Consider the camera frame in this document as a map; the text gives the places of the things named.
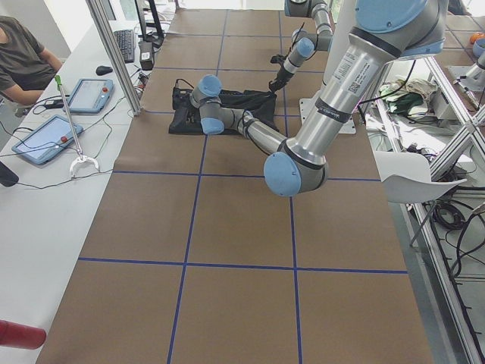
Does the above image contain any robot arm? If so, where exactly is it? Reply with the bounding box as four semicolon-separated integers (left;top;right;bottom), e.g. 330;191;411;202
268;0;333;94
189;1;448;196

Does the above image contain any far blue teach pendant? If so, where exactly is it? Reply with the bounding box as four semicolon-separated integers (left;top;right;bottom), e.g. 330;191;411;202
68;78;114;114

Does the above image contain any black keyboard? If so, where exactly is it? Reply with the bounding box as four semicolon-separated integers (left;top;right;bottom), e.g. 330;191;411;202
113;30;135;63

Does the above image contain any white chair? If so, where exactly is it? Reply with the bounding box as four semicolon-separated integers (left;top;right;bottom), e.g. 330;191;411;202
374;151;467;204

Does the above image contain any black graphic t-shirt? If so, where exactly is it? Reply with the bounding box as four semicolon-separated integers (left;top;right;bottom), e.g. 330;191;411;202
168;87;278;137

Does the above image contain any aluminium frame post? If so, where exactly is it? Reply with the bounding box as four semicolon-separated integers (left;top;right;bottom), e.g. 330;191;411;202
86;0;141;116

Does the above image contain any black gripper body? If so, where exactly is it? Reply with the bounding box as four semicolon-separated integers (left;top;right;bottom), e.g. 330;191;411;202
273;67;293;86
177;99;197;125

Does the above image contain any black computer mouse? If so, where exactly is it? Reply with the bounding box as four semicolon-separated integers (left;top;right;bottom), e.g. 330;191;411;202
95;65;113;76

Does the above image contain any pile of clothes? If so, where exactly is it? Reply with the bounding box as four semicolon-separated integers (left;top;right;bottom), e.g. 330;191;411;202
379;78;438;121

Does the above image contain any red cylinder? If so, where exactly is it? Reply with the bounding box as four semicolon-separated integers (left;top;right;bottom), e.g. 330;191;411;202
1;320;46;350

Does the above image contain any reacher grabber stick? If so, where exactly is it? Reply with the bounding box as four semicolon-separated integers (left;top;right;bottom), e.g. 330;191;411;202
55;74;100;178

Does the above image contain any seated person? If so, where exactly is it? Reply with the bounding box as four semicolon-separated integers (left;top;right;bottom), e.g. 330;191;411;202
1;16;63;105

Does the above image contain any near blue teach pendant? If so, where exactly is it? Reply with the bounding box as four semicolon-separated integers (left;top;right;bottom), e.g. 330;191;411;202
11;115;74;165

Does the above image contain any black power box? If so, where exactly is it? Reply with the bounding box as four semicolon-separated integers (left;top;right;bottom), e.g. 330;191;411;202
138;41;155;71

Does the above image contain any blue teach pendant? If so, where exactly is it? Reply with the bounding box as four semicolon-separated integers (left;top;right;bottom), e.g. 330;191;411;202
68;78;114;114
11;115;74;165

